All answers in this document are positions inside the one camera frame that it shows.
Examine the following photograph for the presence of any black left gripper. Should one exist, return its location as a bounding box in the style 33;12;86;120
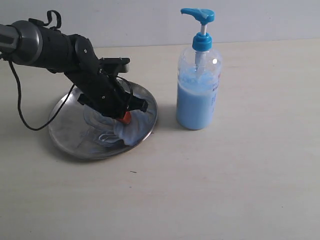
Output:
64;70;148;125

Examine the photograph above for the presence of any clear pump bottle blue lotion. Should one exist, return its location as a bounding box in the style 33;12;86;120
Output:
176;8;223;130

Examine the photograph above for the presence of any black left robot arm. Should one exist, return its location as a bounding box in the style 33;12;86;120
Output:
0;19;148;124

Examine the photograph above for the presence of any round steel plate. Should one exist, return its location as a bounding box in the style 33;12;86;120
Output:
48;79;158;160

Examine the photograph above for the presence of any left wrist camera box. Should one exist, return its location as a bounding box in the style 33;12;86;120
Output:
99;57;131;75

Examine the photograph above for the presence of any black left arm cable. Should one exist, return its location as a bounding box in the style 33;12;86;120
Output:
0;52;76;131

